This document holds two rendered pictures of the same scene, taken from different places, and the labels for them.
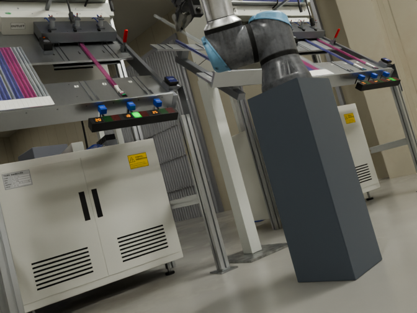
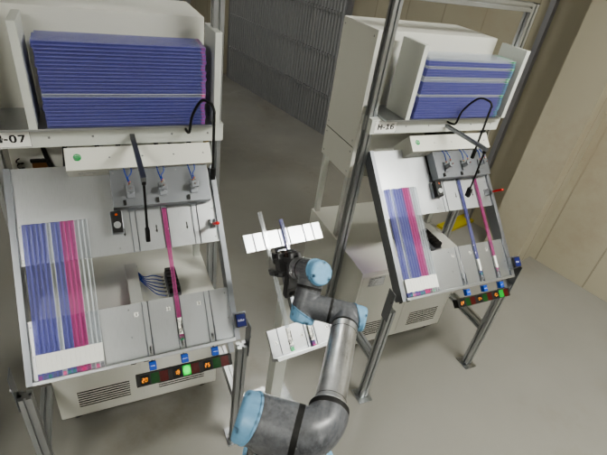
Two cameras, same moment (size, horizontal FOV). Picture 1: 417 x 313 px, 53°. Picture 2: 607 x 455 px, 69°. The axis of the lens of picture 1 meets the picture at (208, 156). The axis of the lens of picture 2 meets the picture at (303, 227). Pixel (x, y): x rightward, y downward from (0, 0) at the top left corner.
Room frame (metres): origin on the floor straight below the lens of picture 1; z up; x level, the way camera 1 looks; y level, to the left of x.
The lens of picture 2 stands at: (0.52, -0.18, 2.02)
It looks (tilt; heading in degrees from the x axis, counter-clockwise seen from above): 33 degrees down; 3
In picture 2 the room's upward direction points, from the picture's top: 9 degrees clockwise
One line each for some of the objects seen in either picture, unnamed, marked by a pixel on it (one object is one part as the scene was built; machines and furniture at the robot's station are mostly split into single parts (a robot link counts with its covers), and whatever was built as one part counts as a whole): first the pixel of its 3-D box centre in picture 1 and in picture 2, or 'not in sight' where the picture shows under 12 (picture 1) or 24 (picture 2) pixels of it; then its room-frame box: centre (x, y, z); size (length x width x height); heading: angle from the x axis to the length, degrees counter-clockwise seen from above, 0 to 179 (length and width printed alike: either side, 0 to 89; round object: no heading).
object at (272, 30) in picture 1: (270, 36); not in sight; (1.23, -0.27, 0.72); 0.13 x 0.12 x 0.14; 86
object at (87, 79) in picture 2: not in sight; (126, 81); (1.93, 0.58, 1.52); 0.51 x 0.13 x 0.27; 122
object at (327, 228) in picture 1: (313, 178); not in sight; (1.23, -0.28, 0.28); 0.18 x 0.18 x 0.55; 46
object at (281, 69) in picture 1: (283, 72); not in sight; (1.23, -0.28, 0.60); 0.15 x 0.15 x 0.10
